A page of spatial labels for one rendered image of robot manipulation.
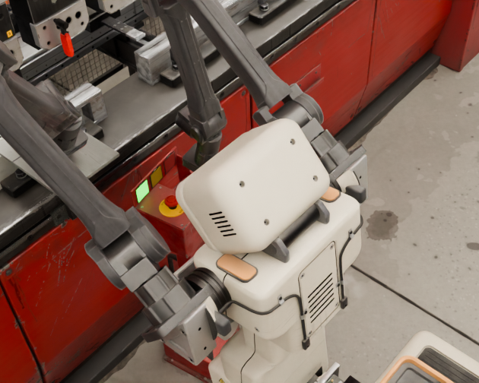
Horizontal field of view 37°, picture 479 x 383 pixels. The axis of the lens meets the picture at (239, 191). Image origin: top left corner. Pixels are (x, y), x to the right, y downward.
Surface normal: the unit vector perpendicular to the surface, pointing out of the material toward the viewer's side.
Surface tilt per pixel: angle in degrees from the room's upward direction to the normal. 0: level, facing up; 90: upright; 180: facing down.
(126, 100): 0
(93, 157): 0
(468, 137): 0
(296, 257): 16
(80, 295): 90
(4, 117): 65
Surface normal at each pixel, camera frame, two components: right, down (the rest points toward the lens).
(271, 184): 0.52, -0.13
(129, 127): -0.04, -0.69
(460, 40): -0.65, 0.57
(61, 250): 0.76, 0.45
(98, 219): 0.25, 0.32
